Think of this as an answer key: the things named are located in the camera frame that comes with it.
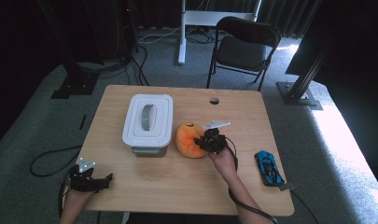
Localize black cloth screen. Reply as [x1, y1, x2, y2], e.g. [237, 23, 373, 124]
[285, 0, 378, 194]

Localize person's right hand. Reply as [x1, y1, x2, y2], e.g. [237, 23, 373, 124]
[207, 147, 239, 180]

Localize bundle of black cables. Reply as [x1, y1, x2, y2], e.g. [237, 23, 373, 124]
[77, 43, 151, 87]

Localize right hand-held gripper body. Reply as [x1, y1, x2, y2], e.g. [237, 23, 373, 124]
[202, 119, 232, 156]

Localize black metal stand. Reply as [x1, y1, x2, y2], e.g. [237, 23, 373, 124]
[36, 0, 101, 100]
[275, 36, 334, 111]

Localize white lid with grey handle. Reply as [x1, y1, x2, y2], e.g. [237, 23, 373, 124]
[121, 93, 175, 148]

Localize grey tape piece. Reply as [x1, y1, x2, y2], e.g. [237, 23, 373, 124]
[278, 182, 298, 192]

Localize black looped floor cable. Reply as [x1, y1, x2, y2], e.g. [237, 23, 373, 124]
[29, 144, 84, 178]

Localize right hand-held gripper cable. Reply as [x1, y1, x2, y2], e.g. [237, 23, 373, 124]
[223, 135, 280, 224]

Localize orange plush toy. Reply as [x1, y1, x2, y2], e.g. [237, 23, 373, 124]
[175, 121, 210, 160]

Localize blue toy car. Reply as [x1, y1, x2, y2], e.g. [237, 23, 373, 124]
[254, 150, 286, 188]

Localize left hand-held gripper cable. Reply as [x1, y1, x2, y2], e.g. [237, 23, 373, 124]
[58, 172, 72, 217]

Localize black cables under desk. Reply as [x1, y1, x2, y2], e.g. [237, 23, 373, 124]
[184, 27, 217, 45]

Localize hand-held gripper cable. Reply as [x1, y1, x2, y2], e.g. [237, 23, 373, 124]
[223, 135, 280, 224]
[58, 172, 72, 217]

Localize black folding chair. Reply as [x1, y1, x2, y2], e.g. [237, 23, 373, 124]
[205, 16, 284, 92]

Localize dark curtain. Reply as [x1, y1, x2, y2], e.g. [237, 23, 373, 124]
[132, 0, 323, 37]

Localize person's dark clothing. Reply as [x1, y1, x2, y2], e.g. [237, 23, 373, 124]
[127, 212, 242, 224]

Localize dark equipment rack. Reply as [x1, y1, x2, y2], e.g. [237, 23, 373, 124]
[83, 0, 140, 63]

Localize clear plastic storage box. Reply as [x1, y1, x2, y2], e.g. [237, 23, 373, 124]
[130, 145, 169, 159]

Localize person's left hand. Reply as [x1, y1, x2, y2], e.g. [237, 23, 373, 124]
[63, 188, 96, 214]

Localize black tape strip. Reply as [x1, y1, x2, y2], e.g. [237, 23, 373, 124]
[78, 114, 88, 131]

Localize white desk frame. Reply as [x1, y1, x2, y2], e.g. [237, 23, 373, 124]
[177, 0, 262, 65]

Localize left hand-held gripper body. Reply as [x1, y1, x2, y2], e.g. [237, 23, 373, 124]
[68, 157, 99, 192]

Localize white cable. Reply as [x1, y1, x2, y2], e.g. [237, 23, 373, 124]
[137, 25, 182, 44]

